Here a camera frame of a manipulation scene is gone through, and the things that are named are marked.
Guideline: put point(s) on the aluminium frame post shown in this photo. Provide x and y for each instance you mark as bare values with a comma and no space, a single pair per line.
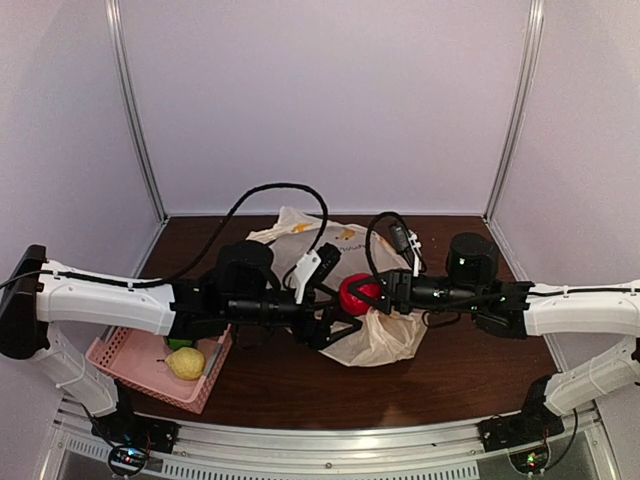
132,114
527,70

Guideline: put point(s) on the right aluminium frame post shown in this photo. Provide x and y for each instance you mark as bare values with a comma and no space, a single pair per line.
527,70

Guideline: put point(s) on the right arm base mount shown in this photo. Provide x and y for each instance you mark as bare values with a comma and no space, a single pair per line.
526,433

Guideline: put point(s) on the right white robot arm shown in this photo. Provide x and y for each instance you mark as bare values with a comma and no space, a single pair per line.
519,310

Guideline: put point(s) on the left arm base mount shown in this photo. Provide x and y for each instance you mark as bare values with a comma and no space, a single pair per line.
132,437

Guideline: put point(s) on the front aluminium rail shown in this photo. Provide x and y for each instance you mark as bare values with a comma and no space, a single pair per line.
205,451

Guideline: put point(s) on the pink perforated plastic basket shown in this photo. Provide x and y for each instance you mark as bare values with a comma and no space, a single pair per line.
135,358

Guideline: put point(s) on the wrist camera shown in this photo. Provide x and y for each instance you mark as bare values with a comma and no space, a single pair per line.
406,244
312,269

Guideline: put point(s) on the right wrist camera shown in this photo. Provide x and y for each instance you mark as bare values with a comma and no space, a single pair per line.
406,244

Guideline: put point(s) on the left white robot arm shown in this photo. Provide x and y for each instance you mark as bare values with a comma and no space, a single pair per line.
242,289

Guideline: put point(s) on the yellow fruit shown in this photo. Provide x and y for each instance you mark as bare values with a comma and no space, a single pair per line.
187,363

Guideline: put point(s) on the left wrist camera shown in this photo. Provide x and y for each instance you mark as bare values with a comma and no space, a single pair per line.
312,269

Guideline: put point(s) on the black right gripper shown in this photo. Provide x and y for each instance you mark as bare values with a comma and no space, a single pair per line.
396,291

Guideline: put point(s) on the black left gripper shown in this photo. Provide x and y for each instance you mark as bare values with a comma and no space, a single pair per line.
317,336

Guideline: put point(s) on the green fruit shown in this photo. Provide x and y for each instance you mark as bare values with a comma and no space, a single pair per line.
176,344

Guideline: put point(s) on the left aluminium frame post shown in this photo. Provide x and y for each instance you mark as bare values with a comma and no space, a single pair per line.
132,114

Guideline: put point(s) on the red fruit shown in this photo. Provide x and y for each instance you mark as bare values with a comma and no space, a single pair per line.
369,291

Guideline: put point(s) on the beige plastic bag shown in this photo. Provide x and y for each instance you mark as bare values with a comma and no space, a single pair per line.
383,339

